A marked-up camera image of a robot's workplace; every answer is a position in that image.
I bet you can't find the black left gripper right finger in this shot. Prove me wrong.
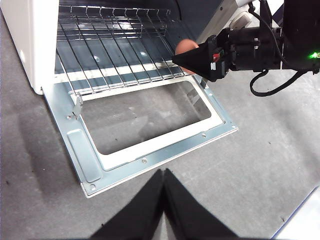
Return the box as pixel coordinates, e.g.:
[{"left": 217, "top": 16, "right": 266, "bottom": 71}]
[{"left": 163, "top": 167, "right": 238, "bottom": 240}]

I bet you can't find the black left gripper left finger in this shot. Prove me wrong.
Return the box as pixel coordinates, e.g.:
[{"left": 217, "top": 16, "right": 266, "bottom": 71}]
[{"left": 89, "top": 168, "right": 165, "bottom": 240}]

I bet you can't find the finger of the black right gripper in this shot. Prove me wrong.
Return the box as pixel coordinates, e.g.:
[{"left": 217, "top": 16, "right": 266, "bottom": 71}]
[{"left": 171, "top": 37, "right": 213, "bottom": 82}]

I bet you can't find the brown egg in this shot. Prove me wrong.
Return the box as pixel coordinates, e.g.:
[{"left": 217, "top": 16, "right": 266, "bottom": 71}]
[{"left": 174, "top": 39, "right": 200, "bottom": 76}]

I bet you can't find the glass oven door with handle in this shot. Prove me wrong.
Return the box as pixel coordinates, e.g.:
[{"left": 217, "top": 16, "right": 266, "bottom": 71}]
[{"left": 41, "top": 74, "right": 239, "bottom": 199}]

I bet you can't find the cream Toshiba toaster oven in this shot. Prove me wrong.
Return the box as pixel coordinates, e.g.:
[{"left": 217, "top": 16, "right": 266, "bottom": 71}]
[{"left": 0, "top": 0, "right": 253, "bottom": 96}]

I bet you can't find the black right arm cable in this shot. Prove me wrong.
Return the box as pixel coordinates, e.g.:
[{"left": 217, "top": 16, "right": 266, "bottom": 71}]
[{"left": 249, "top": 69, "right": 308, "bottom": 97}]

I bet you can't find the metal wire oven rack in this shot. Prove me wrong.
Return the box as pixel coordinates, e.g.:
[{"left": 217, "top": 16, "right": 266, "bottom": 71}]
[{"left": 55, "top": 4, "right": 193, "bottom": 96}]

